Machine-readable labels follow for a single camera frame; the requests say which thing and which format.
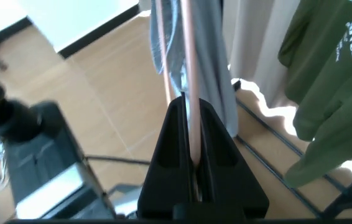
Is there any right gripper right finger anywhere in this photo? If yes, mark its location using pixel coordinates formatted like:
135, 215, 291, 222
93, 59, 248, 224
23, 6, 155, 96
194, 98, 270, 219

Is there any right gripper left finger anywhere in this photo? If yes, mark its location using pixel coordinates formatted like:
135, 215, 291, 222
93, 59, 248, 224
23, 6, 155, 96
137, 95, 197, 219

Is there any pink clothes hanger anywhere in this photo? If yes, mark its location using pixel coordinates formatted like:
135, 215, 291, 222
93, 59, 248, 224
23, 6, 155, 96
155, 0, 202, 166

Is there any pale grey garment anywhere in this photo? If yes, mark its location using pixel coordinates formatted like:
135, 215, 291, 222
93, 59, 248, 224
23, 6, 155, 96
149, 0, 239, 138

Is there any green long-sleeved shirt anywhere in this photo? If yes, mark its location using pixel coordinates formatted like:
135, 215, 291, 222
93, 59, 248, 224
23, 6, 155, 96
277, 0, 352, 189

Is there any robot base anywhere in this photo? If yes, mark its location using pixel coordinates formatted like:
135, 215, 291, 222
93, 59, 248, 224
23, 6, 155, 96
0, 76, 142, 220

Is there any black clothes rack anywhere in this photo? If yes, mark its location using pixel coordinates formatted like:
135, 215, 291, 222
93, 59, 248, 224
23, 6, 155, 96
231, 79, 352, 219

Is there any window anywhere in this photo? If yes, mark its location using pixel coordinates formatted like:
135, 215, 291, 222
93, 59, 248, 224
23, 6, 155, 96
0, 0, 142, 60

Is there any black cable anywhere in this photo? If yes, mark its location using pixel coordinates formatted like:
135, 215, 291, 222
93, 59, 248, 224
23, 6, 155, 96
84, 154, 151, 166

